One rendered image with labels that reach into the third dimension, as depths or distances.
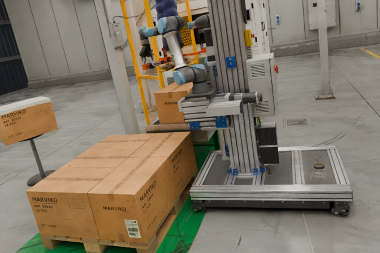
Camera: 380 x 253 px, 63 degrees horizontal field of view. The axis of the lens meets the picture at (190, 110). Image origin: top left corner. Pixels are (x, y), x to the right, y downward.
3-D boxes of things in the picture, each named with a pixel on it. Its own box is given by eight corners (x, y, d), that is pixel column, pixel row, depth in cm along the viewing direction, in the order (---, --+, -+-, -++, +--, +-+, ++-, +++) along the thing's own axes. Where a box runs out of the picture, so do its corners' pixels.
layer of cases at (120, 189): (117, 166, 365) (108, 135, 354) (197, 166, 329) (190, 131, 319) (39, 234, 257) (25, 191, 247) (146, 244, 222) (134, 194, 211)
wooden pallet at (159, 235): (119, 178, 369) (117, 166, 365) (199, 178, 333) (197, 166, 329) (44, 248, 261) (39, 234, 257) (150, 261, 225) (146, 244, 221)
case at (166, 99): (181, 111, 398) (176, 81, 388) (211, 109, 382) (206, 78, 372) (160, 128, 345) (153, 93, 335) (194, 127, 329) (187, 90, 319)
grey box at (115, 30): (121, 46, 417) (116, 23, 410) (125, 45, 415) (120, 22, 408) (113, 47, 400) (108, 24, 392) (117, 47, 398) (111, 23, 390)
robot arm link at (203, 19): (198, 27, 297) (187, 31, 344) (208, 26, 299) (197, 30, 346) (195, 15, 295) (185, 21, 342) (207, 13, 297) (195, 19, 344)
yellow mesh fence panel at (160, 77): (146, 137, 496) (116, -1, 442) (152, 135, 501) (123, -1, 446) (173, 150, 423) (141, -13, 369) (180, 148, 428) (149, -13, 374)
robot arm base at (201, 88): (211, 88, 261) (210, 77, 258) (207, 93, 247) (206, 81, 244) (194, 90, 266) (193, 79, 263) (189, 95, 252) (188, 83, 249)
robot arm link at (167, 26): (197, 79, 244) (176, 13, 243) (181, 84, 237) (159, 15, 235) (190, 83, 255) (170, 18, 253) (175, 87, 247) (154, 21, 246)
